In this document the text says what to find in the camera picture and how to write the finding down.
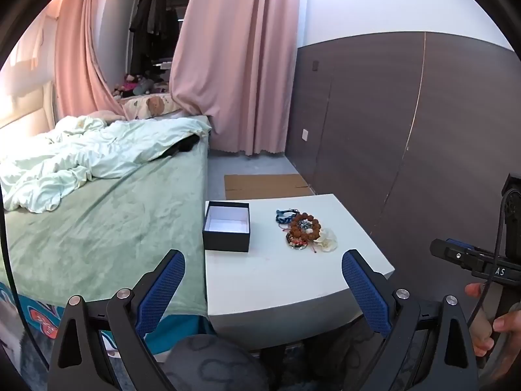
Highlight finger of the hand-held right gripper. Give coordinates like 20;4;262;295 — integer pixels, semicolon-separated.
430;237;495;271

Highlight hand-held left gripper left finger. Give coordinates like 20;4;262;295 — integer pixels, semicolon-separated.
48;248;186;391

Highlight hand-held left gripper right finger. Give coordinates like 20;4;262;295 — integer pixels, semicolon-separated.
341;248;479;391

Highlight black box white inside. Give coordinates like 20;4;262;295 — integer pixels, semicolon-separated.
202;201;251;253

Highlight silver chain necklace with pendant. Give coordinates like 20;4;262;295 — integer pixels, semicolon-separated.
286;233;312;250

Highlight person's right hand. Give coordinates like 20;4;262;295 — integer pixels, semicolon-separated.
465;283;521;359

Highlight bed with green sheet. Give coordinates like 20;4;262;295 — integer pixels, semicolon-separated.
0;116;213;357

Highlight person's right leg grey trousers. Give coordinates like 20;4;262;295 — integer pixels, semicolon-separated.
309;324;389;391

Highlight person's leg grey trousers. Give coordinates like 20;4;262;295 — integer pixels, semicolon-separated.
161;333;270;391
309;324;389;391

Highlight person's left leg grey trousers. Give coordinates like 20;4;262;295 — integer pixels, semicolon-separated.
161;333;270;391

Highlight white table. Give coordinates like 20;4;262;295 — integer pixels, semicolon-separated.
203;194;396;391

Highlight flat brown cardboard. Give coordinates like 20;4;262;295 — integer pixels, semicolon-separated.
223;173;315;201

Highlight light green duvet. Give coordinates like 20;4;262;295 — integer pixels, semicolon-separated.
0;115;213;214

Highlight bear print pillow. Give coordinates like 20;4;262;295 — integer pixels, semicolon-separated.
121;92;182;122

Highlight pile of stuffed toys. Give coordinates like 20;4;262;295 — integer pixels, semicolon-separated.
111;72;169;99

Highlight beige padded headboard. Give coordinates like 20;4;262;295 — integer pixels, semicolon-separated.
0;78;56;132

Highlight wide pink curtain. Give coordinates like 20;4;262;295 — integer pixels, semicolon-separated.
169;0;309;157

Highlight narrow pink curtain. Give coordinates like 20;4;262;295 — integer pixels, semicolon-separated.
54;0;131;122

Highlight hanging dark clothes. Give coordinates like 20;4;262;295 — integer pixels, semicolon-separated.
129;0;180;61

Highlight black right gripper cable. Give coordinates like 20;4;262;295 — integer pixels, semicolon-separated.
467;189;511;328

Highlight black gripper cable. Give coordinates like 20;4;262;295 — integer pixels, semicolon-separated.
467;189;511;328
0;206;27;337

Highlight brown bead bracelet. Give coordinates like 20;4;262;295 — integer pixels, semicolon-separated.
286;211;322;242

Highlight blue braided bracelet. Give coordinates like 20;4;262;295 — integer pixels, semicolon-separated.
275;208;302;226

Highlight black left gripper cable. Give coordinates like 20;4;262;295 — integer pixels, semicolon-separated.
0;206;27;337

